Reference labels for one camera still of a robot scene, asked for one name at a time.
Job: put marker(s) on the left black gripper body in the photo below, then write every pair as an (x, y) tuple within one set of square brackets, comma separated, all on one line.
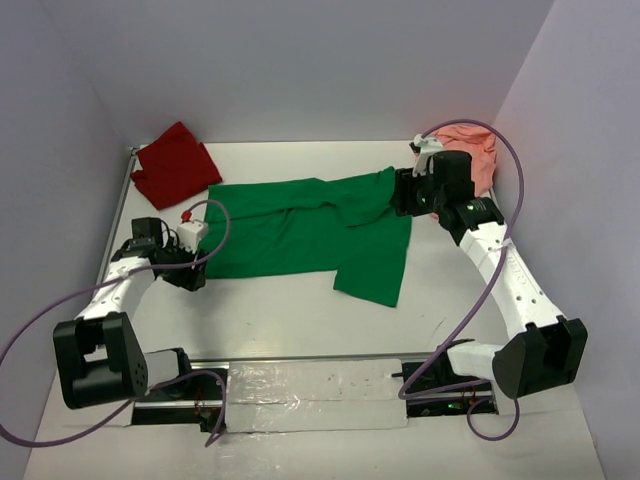
[(185, 277)]

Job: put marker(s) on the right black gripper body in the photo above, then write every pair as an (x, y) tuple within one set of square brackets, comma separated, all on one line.
[(424, 196)]

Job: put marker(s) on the green t-shirt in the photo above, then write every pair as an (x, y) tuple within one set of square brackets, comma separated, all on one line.
[(346, 226)]

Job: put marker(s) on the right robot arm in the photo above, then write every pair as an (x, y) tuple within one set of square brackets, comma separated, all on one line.
[(544, 347)]

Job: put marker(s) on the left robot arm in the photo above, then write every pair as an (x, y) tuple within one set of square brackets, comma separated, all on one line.
[(98, 355)]

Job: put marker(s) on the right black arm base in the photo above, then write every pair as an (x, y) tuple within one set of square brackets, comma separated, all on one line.
[(450, 394)]

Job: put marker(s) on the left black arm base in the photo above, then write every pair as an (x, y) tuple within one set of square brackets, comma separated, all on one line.
[(196, 402)]

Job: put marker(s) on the salmon pink crumpled t-shirt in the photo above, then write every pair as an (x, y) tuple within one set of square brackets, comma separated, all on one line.
[(480, 143)]

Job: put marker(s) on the red folded t-shirt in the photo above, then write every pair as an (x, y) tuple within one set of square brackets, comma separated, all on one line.
[(174, 168)]

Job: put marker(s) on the taped white cardboard panel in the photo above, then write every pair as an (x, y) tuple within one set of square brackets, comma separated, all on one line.
[(304, 396)]

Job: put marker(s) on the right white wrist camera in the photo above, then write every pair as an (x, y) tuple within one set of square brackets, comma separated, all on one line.
[(424, 147)]

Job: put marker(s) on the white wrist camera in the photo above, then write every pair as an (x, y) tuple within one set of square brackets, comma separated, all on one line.
[(424, 147), (190, 232)]

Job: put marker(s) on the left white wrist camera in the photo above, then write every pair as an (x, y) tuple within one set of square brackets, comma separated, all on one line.
[(190, 232)]

